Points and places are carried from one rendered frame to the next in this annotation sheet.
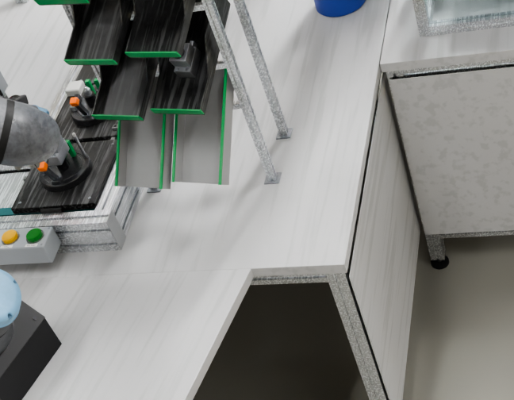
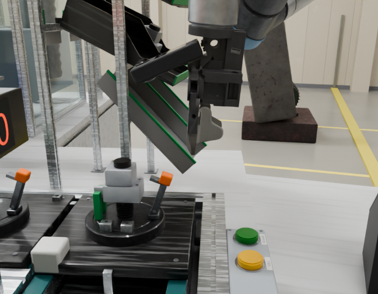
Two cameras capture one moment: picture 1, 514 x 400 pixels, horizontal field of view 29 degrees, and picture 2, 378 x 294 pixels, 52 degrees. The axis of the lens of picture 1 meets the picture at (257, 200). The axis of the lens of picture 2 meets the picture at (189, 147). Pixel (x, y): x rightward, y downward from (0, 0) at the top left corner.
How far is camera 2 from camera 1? 272 cm
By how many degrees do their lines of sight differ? 93
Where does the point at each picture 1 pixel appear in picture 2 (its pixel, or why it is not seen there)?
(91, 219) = (217, 202)
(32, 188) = (144, 252)
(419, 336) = not seen: outside the picture
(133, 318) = (310, 214)
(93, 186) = (165, 201)
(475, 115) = not seen: hidden behind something
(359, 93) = (75, 150)
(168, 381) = (361, 193)
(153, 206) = not seen: hidden behind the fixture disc
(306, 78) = (31, 165)
